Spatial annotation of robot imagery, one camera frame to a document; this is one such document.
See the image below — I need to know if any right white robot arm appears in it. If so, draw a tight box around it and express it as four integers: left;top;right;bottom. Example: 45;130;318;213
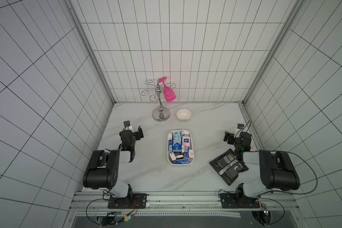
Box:
213;129;300;209

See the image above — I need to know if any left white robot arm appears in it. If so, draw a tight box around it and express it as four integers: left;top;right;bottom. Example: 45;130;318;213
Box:
83;122;147;209

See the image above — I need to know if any white storage box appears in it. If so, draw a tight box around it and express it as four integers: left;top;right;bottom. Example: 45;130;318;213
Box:
167;129;195;166

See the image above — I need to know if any black packaged item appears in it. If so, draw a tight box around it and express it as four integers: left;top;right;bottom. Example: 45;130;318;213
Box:
209;149;249;186

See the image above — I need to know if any chrome hook stand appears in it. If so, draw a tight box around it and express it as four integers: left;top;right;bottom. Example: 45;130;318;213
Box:
141;79;176;123

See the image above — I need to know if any light blue tissue pack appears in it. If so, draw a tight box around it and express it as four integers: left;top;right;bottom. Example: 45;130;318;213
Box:
173;131;182;145

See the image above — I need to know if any pink tissue pack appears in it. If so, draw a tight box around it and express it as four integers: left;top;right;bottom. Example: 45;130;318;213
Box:
181;136;191;147

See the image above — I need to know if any white ceramic bowl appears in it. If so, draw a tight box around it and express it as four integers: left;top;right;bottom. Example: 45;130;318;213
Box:
176;108;192;121

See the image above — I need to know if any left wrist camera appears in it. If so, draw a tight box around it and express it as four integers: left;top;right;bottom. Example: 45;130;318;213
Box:
123;121;131;127

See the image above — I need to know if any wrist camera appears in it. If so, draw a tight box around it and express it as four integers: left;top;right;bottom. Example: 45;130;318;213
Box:
237;123;245;130
123;121;131;127

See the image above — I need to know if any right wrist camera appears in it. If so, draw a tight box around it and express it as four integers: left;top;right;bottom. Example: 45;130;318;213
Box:
237;123;245;130

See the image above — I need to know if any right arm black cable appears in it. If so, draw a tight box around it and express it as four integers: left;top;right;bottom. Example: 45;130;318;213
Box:
270;150;319;196

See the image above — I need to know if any left arm base cable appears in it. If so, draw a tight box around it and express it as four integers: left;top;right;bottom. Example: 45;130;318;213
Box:
85;198;110;226

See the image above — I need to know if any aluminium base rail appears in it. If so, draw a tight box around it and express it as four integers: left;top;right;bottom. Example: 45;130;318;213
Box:
69;191;301;220

